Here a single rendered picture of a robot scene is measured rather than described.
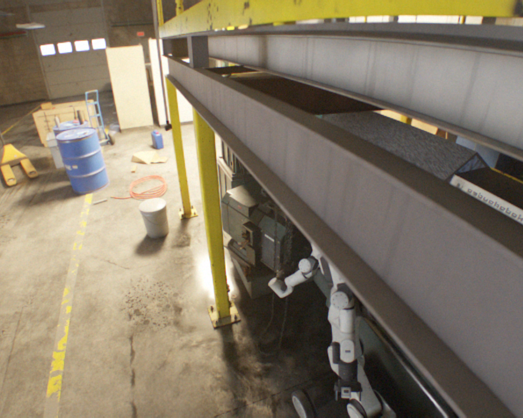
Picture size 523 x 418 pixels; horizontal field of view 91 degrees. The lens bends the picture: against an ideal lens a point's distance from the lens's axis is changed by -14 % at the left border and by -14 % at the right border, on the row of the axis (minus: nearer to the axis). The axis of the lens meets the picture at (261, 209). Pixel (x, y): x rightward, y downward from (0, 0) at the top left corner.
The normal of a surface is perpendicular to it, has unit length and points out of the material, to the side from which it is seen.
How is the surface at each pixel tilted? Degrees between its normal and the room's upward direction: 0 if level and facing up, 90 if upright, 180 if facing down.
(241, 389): 0
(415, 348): 0
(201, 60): 90
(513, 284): 90
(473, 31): 90
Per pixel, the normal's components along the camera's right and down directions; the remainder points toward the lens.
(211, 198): 0.37, 0.49
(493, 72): -0.93, 0.19
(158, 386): 0.00, -0.85
